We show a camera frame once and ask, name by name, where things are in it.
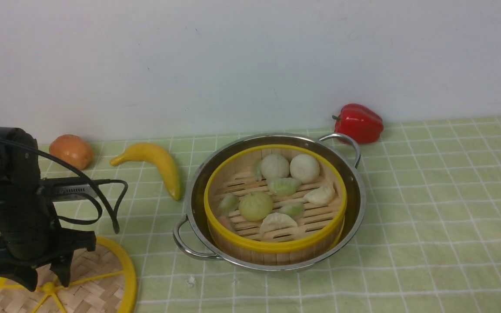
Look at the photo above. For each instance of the green checkered tablecloth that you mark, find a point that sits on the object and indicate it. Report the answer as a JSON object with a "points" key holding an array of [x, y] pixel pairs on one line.
{"points": [[430, 241]]}

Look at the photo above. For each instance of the brown potato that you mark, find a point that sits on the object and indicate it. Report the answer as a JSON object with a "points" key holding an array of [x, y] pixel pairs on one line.
{"points": [[72, 150]]}

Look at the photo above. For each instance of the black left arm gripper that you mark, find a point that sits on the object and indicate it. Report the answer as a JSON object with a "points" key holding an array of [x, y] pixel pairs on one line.
{"points": [[20, 256]]}

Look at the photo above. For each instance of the yellow-rimmed woven steamer lid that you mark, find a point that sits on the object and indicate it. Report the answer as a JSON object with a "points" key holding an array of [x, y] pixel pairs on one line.
{"points": [[102, 281]]}

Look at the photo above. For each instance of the small green dumpling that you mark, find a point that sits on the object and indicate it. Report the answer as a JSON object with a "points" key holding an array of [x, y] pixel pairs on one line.
{"points": [[294, 210]]}

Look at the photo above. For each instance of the white round bun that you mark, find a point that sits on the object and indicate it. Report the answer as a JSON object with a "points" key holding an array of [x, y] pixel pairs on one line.
{"points": [[305, 168], [274, 166]]}

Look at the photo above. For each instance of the yellow banana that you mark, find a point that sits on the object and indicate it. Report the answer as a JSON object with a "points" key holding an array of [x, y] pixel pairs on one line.
{"points": [[160, 158]]}

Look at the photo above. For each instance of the pale front crescent dumpling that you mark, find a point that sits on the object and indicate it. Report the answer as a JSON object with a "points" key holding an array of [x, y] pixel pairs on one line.
{"points": [[276, 221]]}

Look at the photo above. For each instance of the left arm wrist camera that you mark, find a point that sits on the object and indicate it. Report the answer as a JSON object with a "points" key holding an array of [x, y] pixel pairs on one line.
{"points": [[65, 189]]}

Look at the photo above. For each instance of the red bell pepper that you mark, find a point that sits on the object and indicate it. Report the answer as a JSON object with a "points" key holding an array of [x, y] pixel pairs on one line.
{"points": [[360, 123]]}

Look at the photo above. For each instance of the stainless steel two-handled pot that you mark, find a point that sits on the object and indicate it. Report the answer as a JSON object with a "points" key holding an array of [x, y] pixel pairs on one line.
{"points": [[192, 234]]}

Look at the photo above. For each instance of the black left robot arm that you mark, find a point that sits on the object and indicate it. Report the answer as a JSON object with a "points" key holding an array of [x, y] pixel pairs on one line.
{"points": [[31, 235]]}

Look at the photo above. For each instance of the yellow-rimmed bamboo steamer basket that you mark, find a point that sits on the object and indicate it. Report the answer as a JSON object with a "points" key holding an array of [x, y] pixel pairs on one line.
{"points": [[318, 231]]}

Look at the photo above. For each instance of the yellow-green round bun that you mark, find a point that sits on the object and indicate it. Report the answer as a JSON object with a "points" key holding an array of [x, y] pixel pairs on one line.
{"points": [[255, 206]]}

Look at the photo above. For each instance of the white crescent dumpling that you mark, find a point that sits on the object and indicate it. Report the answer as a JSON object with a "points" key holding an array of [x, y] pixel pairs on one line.
{"points": [[321, 196]]}

